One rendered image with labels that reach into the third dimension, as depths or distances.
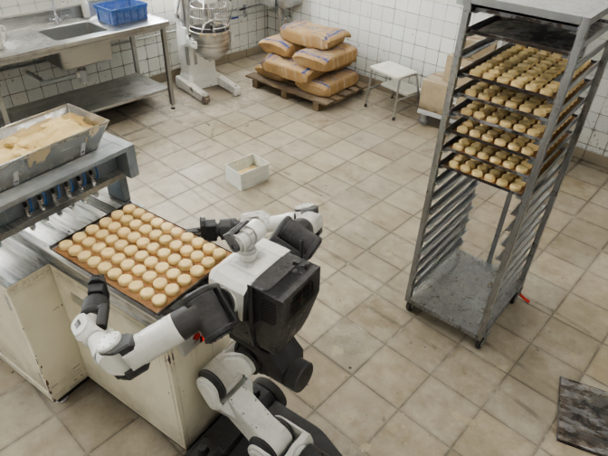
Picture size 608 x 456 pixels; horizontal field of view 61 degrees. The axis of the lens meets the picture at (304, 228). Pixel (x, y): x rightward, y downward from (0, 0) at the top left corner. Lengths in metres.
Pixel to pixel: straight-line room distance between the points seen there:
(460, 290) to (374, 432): 1.05
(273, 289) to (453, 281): 1.95
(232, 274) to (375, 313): 1.76
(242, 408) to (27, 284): 1.02
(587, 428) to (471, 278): 1.01
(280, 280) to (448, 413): 1.54
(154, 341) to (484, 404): 1.91
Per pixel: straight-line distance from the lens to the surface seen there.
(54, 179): 2.31
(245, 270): 1.60
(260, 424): 2.28
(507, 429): 2.92
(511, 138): 2.60
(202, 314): 1.51
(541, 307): 3.60
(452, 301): 3.20
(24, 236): 2.53
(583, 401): 3.17
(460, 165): 2.67
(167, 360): 2.09
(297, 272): 1.59
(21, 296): 2.44
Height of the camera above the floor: 2.29
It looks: 37 degrees down
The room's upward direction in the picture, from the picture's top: 2 degrees clockwise
